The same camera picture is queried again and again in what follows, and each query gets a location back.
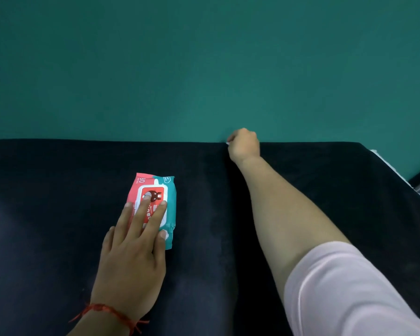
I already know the person's right hand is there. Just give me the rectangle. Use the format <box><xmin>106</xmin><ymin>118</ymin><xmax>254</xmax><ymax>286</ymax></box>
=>
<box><xmin>227</xmin><ymin>128</ymin><xmax>261</xmax><ymax>165</ymax></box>

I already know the person's left hand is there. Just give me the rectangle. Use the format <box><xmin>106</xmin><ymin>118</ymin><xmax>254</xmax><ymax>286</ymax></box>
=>
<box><xmin>90</xmin><ymin>193</ymin><xmax>169</xmax><ymax>322</ymax></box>

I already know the red and teal wet wipes packet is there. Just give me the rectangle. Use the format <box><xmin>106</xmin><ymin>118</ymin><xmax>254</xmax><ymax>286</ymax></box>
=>
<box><xmin>126</xmin><ymin>173</ymin><xmax>177</xmax><ymax>250</ymax></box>

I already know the person's left forearm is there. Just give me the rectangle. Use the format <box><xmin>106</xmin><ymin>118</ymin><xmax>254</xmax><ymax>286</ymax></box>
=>
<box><xmin>66</xmin><ymin>306</ymin><xmax>141</xmax><ymax>336</ymax></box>

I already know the person's right forearm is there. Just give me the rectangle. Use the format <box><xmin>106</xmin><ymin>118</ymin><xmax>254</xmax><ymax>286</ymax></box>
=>
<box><xmin>236</xmin><ymin>155</ymin><xmax>352</xmax><ymax>302</ymax></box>

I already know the black table cloth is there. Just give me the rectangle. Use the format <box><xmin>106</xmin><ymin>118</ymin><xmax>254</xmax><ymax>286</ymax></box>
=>
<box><xmin>0</xmin><ymin>139</ymin><xmax>420</xmax><ymax>336</ymax></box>

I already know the light pink sleeve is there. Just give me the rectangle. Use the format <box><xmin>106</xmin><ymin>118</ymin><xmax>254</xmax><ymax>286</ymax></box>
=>
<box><xmin>283</xmin><ymin>241</ymin><xmax>420</xmax><ymax>336</ymax></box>

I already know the red thread bracelet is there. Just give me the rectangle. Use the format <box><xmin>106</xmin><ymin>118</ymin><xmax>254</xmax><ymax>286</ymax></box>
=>
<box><xmin>69</xmin><ymin>303</ymin><xmax>150</xmax><ymax>336</ymax></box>

